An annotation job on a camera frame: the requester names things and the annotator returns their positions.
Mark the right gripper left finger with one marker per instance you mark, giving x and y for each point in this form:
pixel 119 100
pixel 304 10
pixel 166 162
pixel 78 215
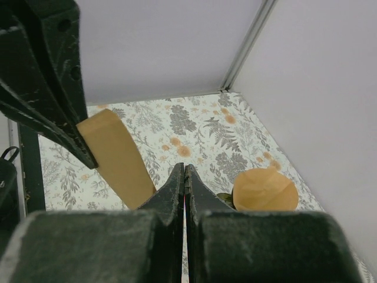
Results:
pixel 163 255

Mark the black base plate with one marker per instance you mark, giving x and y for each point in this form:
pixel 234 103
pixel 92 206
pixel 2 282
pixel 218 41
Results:
pixel 31 170

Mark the olive green dripper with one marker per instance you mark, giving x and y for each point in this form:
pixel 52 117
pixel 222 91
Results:
pixel 226 198

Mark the brown paper coffee filter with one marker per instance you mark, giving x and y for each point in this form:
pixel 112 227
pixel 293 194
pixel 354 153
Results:
pixel 264 189

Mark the floral table mat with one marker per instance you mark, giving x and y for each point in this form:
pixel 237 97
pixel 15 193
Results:
pixel 219 134

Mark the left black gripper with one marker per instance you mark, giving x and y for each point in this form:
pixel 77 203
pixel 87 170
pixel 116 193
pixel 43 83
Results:
pixel 41 82

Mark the left aluminium frame post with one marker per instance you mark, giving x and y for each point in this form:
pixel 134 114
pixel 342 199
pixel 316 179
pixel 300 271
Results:
pixel 259 21

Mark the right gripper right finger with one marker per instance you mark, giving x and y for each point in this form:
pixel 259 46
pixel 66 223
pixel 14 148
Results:
pixel 200 202

